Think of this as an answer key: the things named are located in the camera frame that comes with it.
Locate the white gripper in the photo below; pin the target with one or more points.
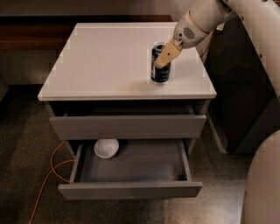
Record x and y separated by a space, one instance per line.
186 31

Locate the blue pepsi can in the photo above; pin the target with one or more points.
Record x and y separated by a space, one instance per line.
159 75

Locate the grey drawer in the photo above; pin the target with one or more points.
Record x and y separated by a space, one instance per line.
141 169
128 126

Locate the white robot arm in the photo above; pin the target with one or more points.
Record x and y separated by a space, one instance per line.
261 19

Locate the grey top drawer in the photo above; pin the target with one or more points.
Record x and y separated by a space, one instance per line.
128 126

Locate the grey drawer cabinet white top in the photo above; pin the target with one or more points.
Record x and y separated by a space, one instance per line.
105 70

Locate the black bin cabinet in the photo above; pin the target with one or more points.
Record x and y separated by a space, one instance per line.
245 110

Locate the white bowl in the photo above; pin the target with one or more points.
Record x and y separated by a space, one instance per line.
106 148

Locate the dark wooden bench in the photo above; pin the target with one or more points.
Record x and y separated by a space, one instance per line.
52 32

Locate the white cable tag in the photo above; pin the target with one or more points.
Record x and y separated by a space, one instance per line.
220 27

